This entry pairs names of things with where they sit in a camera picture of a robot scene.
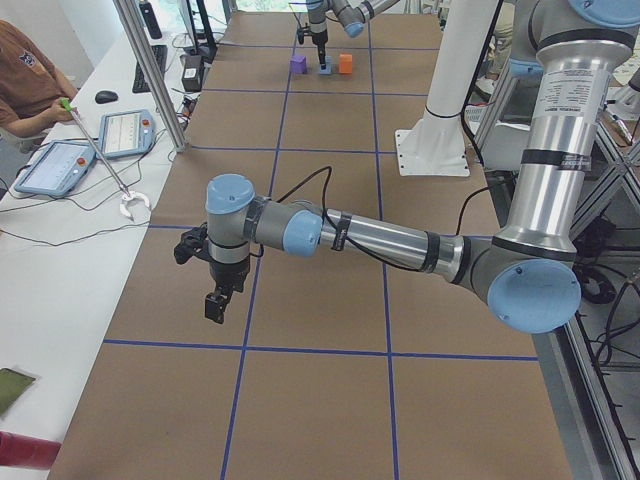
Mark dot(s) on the grabber reacher tool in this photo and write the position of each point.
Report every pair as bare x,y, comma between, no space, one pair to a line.
128,195

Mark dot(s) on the orange foam block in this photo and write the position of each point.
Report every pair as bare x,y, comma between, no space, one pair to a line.
345,64

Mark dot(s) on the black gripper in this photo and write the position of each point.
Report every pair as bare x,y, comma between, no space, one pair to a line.
319,37
228,274

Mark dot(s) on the light blue foam block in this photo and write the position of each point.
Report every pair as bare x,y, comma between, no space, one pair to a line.
327,67

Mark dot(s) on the red cylinder object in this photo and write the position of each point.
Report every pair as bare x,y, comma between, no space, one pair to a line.
27,452

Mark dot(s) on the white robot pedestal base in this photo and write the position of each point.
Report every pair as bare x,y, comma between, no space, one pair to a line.
435,145

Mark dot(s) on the green bean bag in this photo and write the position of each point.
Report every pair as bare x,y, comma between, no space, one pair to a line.
13,384

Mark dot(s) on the rear teach pendant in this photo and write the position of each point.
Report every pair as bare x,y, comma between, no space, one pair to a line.
126,134

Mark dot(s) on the black power box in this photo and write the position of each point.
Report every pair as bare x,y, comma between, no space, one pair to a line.
193,73

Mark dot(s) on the purple foam block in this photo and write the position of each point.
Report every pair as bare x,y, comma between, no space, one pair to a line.
298,64

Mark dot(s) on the front teach pendant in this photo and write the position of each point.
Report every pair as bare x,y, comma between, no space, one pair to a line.
57,170

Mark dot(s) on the teach pendant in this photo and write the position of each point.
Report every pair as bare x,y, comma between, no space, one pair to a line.
126,134
57,170

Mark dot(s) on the aluminium frame post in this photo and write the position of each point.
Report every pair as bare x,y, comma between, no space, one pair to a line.
127,12

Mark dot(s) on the person in brown shirt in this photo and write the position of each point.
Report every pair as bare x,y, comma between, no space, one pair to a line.
32,87

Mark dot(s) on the black computer mouse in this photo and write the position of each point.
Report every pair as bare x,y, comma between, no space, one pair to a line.
106,96

